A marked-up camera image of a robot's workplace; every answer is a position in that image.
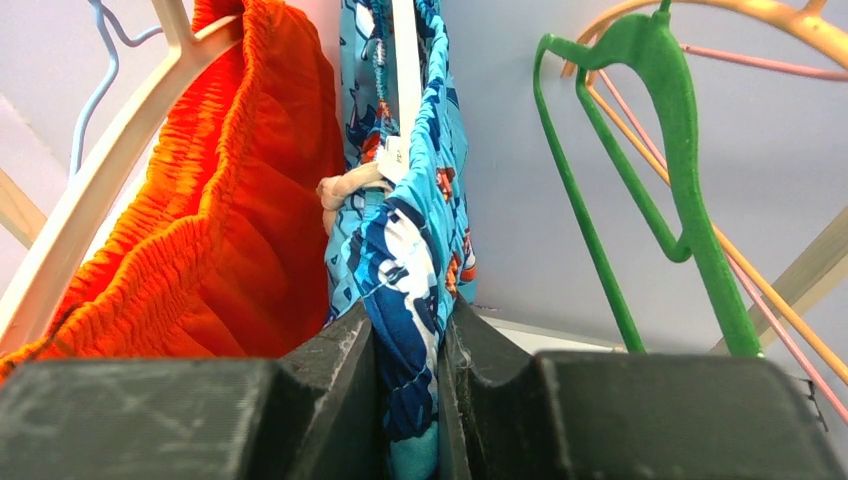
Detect light blue wire hanger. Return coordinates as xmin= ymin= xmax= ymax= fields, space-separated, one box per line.
xmin=68 ymin=0 xmax=165 ymax=183

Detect wooden clothes rack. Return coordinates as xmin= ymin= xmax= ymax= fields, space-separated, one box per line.
xmin=1 ymin=171 xmax=847 ymax=349

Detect left wooden hanger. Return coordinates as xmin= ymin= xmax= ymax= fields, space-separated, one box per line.
xmin=1 ymin=1 xmax=243 ymax=353

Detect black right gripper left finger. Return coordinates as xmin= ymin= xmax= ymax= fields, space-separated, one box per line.
xmin=1 ymin=305 xmax=386 ymax=479

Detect orange wooden hanger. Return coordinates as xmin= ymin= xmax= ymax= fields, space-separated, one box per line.
xmin=559 ymin=0 xmax=848 ymax=389

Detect pink wire hanger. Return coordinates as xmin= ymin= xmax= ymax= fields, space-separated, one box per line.
xmin=596 ymin=42 xmax=848 ymax=429

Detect green hanger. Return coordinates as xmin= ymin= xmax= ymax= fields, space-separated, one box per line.
xmin=532 ymin=1 xmax=762 ymax=357

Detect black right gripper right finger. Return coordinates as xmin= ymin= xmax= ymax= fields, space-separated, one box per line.
xmin=438 ymin=301 xmax=845 ymax=479

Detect orange mesh shorts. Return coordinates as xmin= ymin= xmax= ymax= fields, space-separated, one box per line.
xmin=1 ymin=1 xmax=344 ymax=379

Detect teal shark print shorts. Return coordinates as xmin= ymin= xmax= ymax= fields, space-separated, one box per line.
xmin=324 ymin=1 xmax=476 ymax=479

